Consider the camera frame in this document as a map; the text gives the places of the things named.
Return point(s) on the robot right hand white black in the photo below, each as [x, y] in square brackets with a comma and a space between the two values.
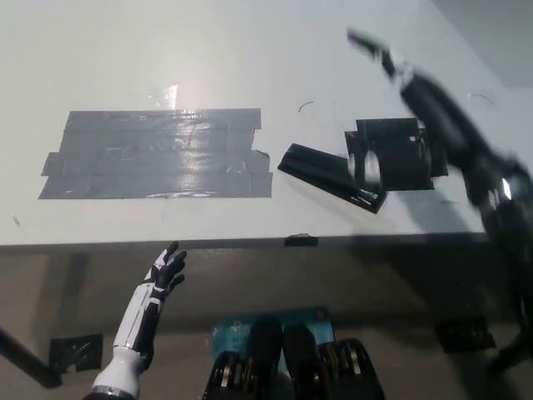
[441, 125]

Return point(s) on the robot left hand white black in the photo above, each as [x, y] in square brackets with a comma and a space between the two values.
[143, 308]

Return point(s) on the black rectangular box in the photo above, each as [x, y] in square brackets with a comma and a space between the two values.
[320, 175]

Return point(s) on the large black tape patch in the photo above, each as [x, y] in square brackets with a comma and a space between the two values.
[387, 133]

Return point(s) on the black floor tape patch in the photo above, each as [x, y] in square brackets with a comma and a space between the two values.
[77, 352]
[464, 333]

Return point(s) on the black table leg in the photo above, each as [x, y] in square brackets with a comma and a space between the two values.
[25, 360]
[514, 350]

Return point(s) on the clear tape piece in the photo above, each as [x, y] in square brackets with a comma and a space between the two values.
[164, 96]

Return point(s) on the grey duct tape patch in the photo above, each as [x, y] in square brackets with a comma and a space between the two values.
[158, 158]

